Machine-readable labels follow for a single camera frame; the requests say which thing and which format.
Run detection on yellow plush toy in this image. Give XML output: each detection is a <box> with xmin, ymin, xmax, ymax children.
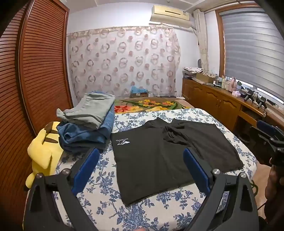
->
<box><xmin>22</xmin><ymin>122</ymin><xmax>65</xmax><ymax>229</ymax></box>

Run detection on colourful flower pillow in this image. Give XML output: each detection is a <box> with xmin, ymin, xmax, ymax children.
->
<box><xmin>114</xmin><ymin>97</ymin><xmax>191</xmax><ymax>114</ymax></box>

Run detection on stack of patterned papers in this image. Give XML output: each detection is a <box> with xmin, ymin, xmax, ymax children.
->
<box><xmin>182</xmin><ymin>67</ymin><xmax>204</xmax><ymax>79</ymax></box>

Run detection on wooden window frame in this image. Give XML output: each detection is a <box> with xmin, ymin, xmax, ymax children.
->
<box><xmin>215</xmin><ymin>2</ymin><xmax>284</xmax><ymax>77</ymax></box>

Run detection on black device on stand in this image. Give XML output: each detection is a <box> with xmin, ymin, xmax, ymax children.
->
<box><xmin>244</xmin><ymin>90</ymin><xmax>255</xmax><ymax>102</ymax></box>
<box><xmin>256</xmin><ymin>96</ymin><xmax>268</xmax><ymax>110</ymax></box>

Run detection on row of cosmetic bottles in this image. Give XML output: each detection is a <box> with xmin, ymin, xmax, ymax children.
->
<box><xmin>213</xmin><ymin>76</ymin><xmax>236</xmax><ymax>91</ymax></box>

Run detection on blue jeans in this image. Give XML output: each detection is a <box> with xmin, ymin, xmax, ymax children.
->
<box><xmin>56</xmin><ymin>104</ymin><xmax>116</xmax><ymax>151</ymax></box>

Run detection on open cardboard box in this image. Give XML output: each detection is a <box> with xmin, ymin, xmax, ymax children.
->
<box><xmin>195</xmin><ymin>72</ymin><xmax>217</xmax><ymax>84</ymax></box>

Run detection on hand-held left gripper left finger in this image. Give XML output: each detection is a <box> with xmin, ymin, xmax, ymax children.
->
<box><xmin>23</xmin><ymin>148</ymin><xmax>101</xmax><ymax>231</ymax></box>

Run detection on long wooden cabinet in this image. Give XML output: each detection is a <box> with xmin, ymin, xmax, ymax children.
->
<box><xmin>182</xmin><ymin>78</ymin><xmax>284</xmax><ymax>135</ymax></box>

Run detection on black pants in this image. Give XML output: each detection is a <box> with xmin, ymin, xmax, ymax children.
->
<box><xmin>110</xmin><ymin>117</ymin><xmax>244</xmax><ymax>206</ymax></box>

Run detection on grey window blind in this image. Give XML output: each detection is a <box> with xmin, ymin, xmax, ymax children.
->
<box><xmin>221</xmin><ymin>8</ymin><xmax>284</xmax><ymax>101</ymax></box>

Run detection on person's right hand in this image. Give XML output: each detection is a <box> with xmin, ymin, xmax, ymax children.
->
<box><xmin>265</xmin><ymin>157</ymin><xmax>284</xmax><ymax>200</ymax></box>

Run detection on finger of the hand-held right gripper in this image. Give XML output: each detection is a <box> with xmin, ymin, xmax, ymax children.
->
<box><xmin>257</xmin><ymin>120</ymin><xmax>284</xmax><ymax>144</ymax></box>

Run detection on beige air conditioner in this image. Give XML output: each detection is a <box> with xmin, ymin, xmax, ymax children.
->
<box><xmin>150</xmin><ymin>5</ymin><xmax>192</xmax><ymax>28</ymax></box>

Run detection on floral blue white bedsheet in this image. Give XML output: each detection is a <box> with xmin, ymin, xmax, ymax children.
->
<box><xmin>22</xmin><ymin>108</ymin><xmax>258</xmax><ymax>231</ymax></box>

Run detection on grey-green pants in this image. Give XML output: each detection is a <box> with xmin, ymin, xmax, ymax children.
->
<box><xmin>56</xmin><ymin>93</ymin><xmax>116</xmax><ymax>130</ymax></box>

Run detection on wooden louvered wardrobe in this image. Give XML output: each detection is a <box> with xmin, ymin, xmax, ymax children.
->
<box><xmin>0</xmin><ymin>0</ymin><xmax>74</xmax><ymax>231</ymax></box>

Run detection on beige tied window curtain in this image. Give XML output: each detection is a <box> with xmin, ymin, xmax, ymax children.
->
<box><xmin>193</xmin><ymin>9</ymin><xmax>211</xmax><ymax>74</ymax></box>

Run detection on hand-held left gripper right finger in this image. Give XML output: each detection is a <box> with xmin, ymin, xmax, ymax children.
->
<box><xmin>182</xmin><ymin>148</ymin><xmax>260</xmax><ymax>231</ymax></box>

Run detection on circle-patterned sheer curtain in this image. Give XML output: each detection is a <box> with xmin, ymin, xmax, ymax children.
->
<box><xmin>67</xmin><ymin>25</ymin><xmax>181</xmax><ymax>103</ymax></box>

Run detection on dark grey pants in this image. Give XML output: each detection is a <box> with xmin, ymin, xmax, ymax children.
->
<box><xmin>62</xmin><ymin>142</ymin><xmax>105</xmax><ymax>154</ymax></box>

